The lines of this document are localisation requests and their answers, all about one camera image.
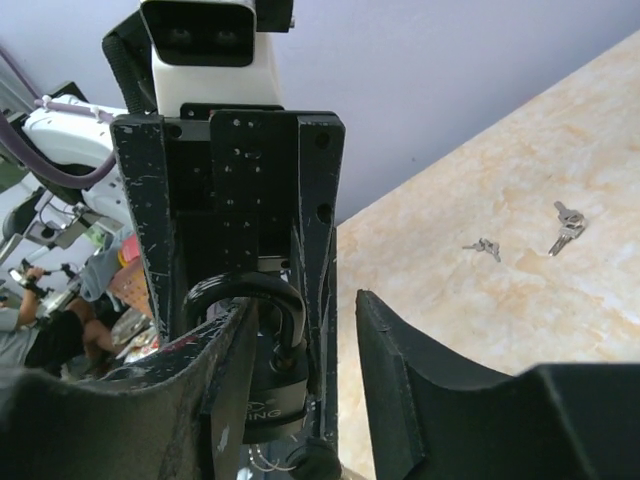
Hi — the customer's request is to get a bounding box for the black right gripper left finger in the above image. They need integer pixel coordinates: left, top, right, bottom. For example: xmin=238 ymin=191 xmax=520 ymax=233
xmin=1 ymin=301 xmax=257 ymax=479

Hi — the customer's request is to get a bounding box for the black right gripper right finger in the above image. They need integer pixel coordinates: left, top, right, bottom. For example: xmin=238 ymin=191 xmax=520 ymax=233
xmin=356 ymin=290 xmax=639 ymax=479

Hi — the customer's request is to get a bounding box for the small silver key pair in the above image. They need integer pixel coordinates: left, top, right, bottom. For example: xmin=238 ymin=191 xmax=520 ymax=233
xmin=462 ymin=238 xmax=501 ymax=263

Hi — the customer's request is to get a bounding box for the black-headed key bunch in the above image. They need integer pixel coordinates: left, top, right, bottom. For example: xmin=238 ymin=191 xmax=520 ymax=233
xmin=249 ymin=437 xmax=343 ymax=480

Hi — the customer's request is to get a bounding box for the person in background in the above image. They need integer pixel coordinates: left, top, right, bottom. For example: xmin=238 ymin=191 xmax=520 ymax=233
xmin=1 ymin=290 xmax=124 ymax=378

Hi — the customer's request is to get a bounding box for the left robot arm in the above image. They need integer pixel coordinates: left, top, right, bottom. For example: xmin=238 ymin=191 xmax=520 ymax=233
xmin=1 ymin=96 xmax=346 ymax=479

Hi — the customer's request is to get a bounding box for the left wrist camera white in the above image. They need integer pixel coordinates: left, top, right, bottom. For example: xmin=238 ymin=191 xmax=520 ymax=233
xmin=139 ymin=1 xmax=294 ymax=117

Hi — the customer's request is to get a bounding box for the black Kaijing padlock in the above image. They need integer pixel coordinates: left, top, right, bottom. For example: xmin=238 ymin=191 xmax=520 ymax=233
xmin=184 ymin=272 xmax=309 ymax=445

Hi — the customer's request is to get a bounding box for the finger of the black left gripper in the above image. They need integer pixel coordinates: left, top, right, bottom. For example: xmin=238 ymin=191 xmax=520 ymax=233
xmin=111 ymin=117 xmax=187 ymax=343
xmin=296 ymin=117 xmax=345 ymax=452

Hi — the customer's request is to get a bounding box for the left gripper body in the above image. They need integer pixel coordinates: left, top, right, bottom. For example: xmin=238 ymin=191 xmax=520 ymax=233
xmin=122 ymin=107 xmax=344 ymax=284

